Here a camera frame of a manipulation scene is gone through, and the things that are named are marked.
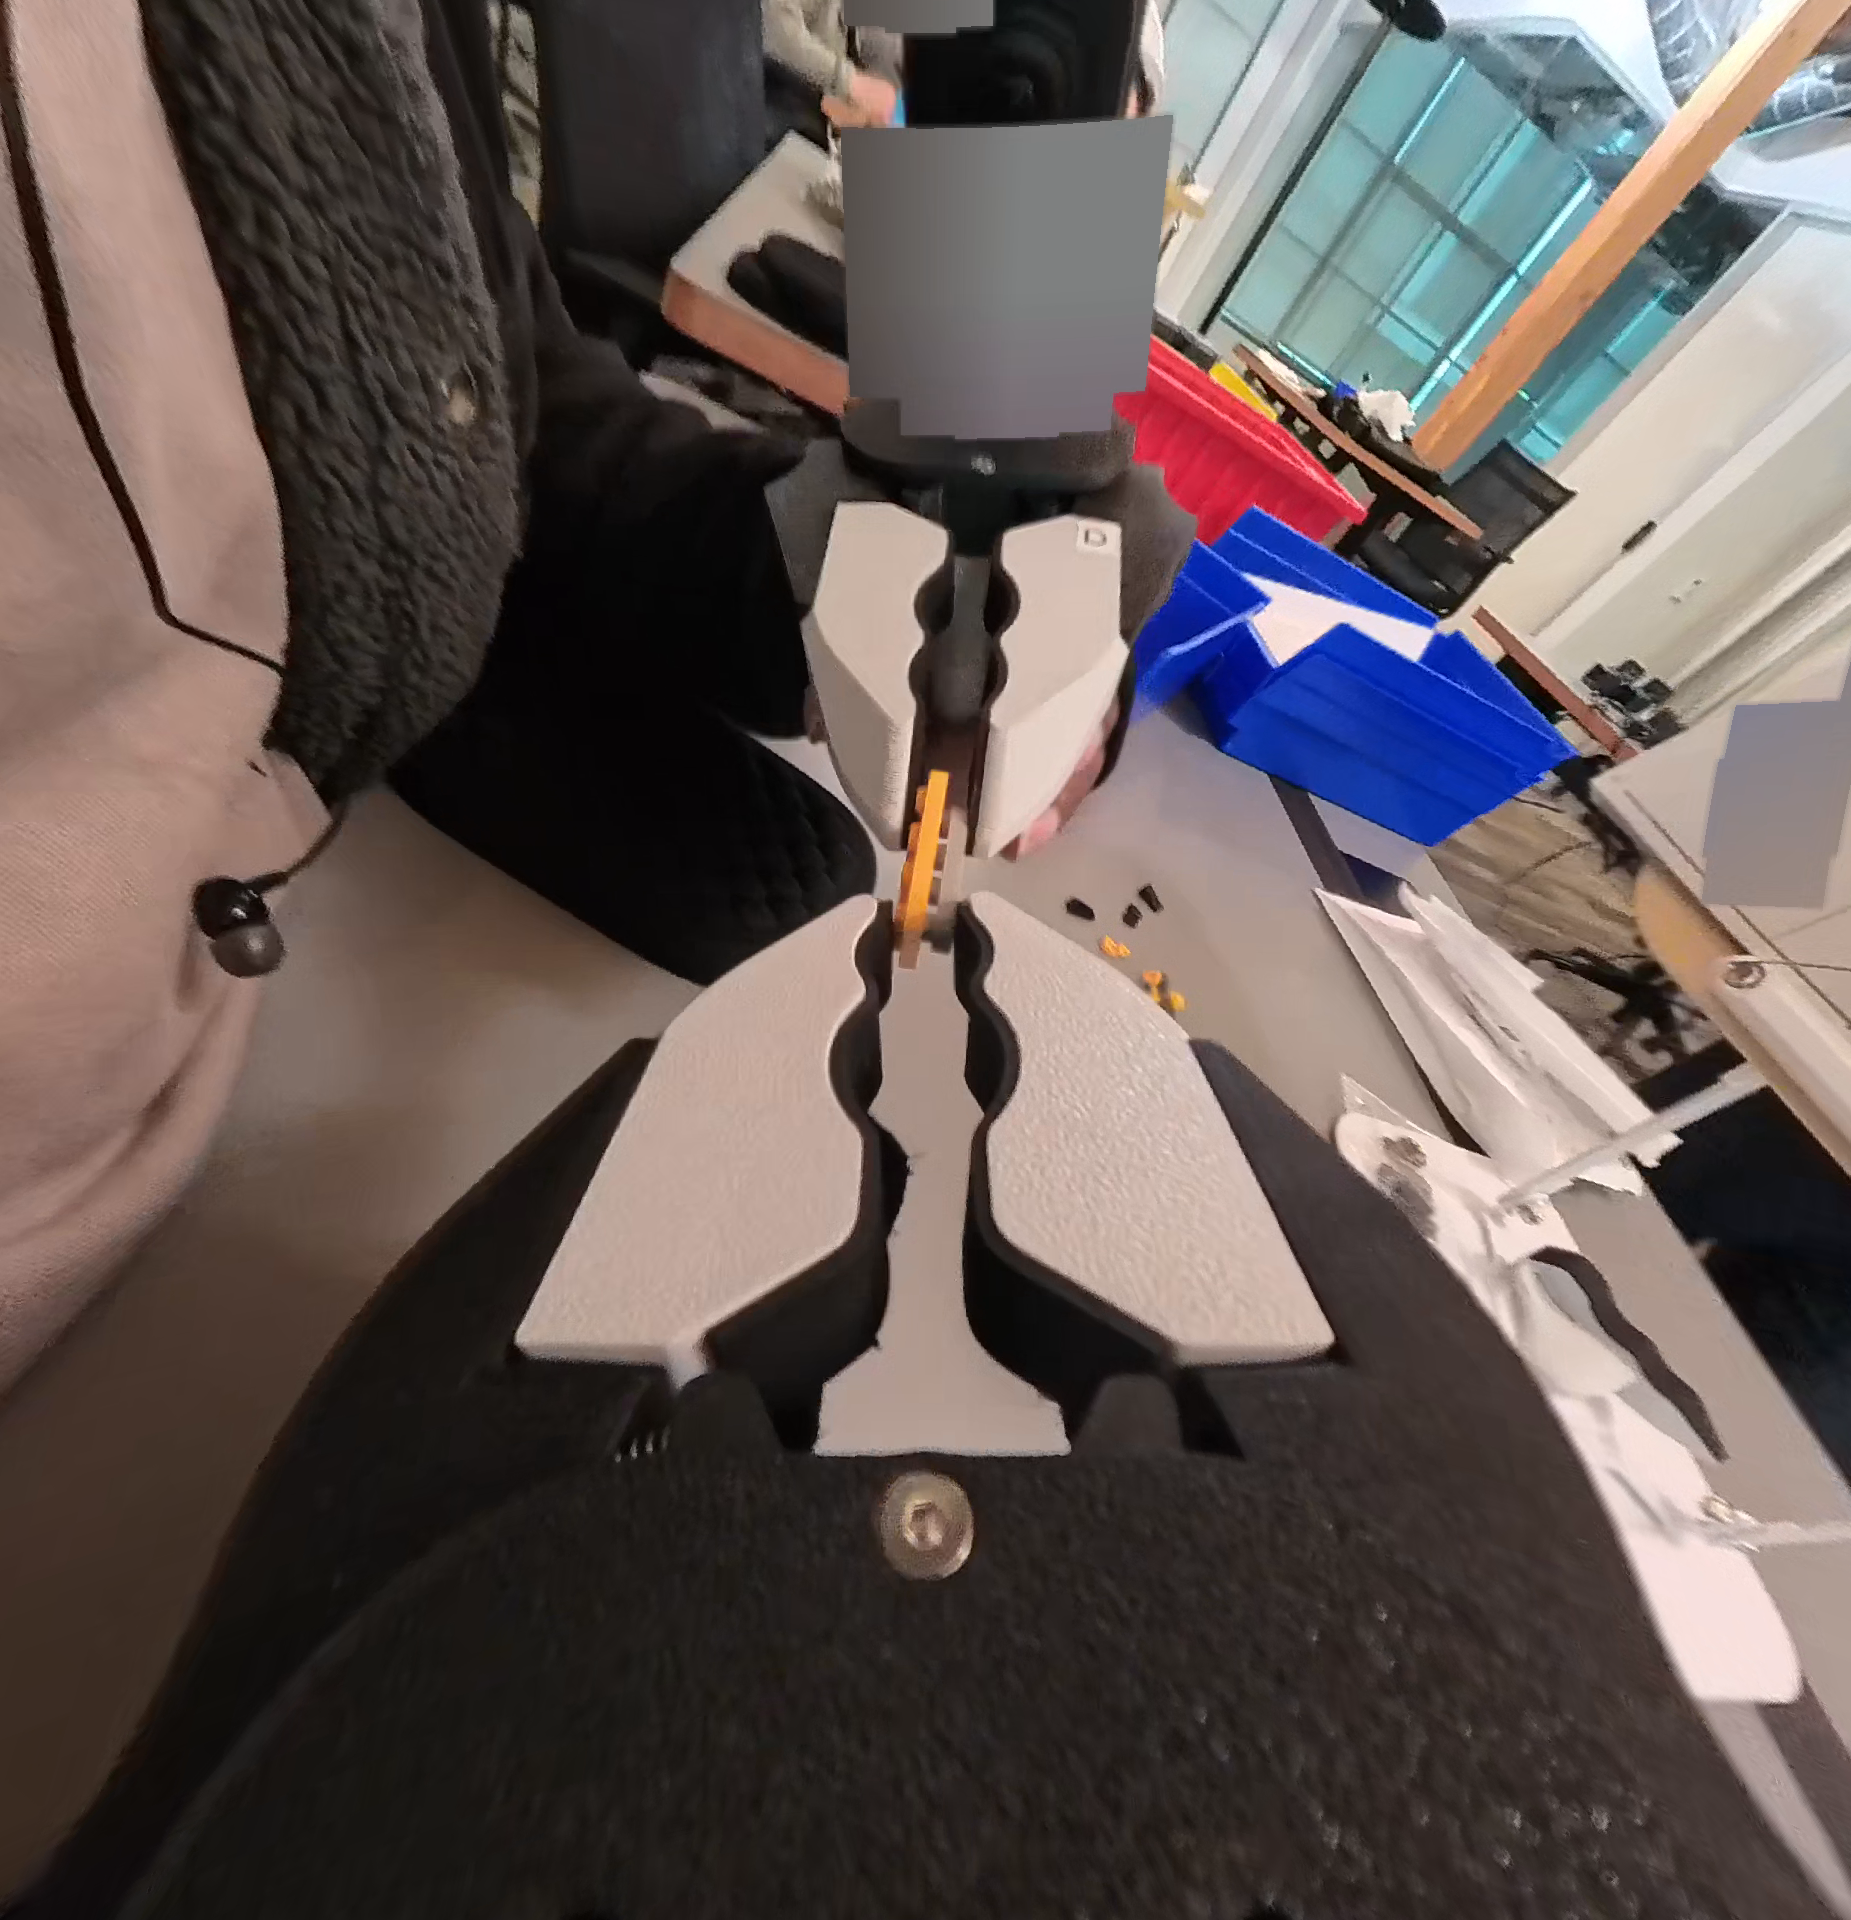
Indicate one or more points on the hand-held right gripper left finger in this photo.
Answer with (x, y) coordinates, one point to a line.
(716, 1171)

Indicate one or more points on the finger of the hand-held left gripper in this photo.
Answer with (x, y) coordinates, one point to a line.
(1060, 659)
(859, 644)

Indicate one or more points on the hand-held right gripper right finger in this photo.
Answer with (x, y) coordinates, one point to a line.
(1135, 1171)

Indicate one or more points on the orange lego plate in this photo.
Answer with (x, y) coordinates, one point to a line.
(923, 870)

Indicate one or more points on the person's left forearm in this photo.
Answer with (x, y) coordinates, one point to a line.
(641, 600)

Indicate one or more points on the person's left hand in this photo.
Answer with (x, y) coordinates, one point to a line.
(1068, 818)

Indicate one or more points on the blue plastic bin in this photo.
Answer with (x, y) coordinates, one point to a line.
(1210, 600)
(1391, 751)

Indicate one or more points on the red plastic bin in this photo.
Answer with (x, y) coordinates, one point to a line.
(1227, 435)

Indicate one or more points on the white paper sheet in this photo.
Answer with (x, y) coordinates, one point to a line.
(1330, 622)

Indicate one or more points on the white table with brown edge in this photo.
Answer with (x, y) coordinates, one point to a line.
(731, 284)

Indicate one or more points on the wooden desk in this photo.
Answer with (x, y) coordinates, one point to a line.
(1375, 450)

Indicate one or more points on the white instruction papers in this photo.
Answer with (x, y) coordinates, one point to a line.
(1466, 990)

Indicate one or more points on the black office chair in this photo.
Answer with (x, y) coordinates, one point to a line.
(1496, 509)
(641, 136)

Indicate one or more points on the white sheet with black mark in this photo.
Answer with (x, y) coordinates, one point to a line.
(1617, 1425)

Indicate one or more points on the black fleece jacket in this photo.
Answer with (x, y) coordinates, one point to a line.
(355, 300)

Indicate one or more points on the wooden beam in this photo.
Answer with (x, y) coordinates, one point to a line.
(1617, 226)

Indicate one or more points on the white table with wooden edge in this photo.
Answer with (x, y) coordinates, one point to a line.
(1810, 1021)

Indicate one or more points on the glass partition wall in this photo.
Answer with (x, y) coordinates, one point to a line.
(1391, 194)

